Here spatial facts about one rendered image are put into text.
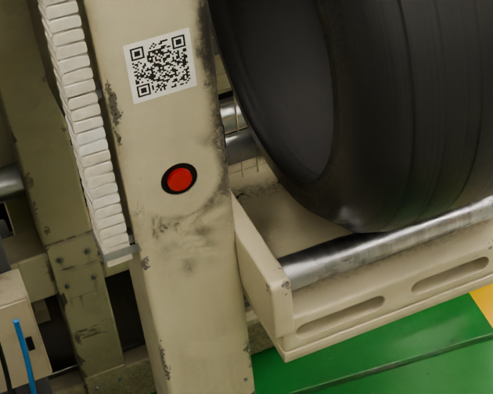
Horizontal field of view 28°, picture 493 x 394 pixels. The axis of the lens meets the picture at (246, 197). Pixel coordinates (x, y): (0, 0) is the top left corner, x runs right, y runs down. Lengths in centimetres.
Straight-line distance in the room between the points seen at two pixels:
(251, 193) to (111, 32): 56
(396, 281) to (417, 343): 108
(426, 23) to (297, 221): 58
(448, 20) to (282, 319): 44
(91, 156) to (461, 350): 142
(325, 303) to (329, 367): 106
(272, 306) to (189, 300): 15
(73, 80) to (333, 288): 45
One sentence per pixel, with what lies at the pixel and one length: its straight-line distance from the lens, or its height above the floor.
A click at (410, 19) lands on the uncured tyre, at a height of 130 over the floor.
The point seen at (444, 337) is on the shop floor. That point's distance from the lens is 240.
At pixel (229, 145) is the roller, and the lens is 145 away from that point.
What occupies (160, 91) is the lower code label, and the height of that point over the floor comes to 119.
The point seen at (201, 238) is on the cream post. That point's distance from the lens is 124.
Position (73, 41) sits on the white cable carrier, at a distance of 106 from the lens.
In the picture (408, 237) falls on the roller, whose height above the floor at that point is 91.
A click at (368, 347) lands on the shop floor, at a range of 237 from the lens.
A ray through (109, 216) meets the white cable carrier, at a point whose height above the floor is 103.
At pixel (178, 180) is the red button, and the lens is 117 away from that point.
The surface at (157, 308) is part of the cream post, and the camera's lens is 130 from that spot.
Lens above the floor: 179
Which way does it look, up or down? 40 degrees down
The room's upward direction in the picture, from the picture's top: 6 degrees counter-clockwise
